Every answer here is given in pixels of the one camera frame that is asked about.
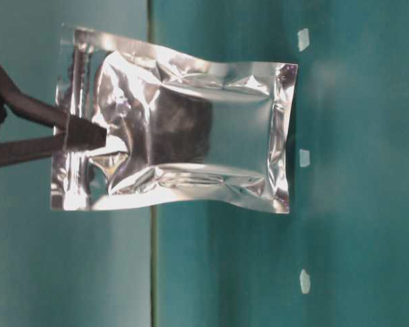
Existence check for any black first gripper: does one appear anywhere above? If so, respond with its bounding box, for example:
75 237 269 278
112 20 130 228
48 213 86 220
0 66 107 168

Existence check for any silver zip bag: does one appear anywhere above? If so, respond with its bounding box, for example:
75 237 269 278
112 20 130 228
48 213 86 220
50 27 298 214

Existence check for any white tape marker middle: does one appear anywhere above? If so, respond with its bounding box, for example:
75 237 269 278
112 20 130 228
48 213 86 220
299 149 311 168

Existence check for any white tape marker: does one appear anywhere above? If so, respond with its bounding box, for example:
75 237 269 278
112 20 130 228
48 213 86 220
297 28 310 52
299 269 311 294
299 149 311 168

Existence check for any white tape marker top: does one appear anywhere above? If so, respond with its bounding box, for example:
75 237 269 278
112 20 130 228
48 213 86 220
297 28 310 52

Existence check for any white tape marker bottom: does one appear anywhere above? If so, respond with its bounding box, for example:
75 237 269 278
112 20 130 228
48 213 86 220
299 269 311 294

